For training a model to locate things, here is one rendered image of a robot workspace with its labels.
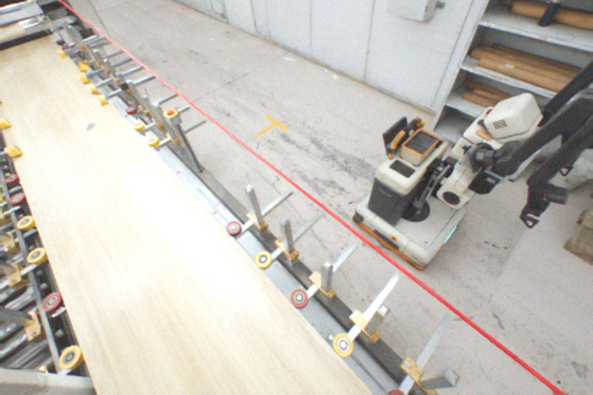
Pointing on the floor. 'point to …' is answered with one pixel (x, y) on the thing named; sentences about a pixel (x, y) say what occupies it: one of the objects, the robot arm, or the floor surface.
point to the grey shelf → (519, 40)
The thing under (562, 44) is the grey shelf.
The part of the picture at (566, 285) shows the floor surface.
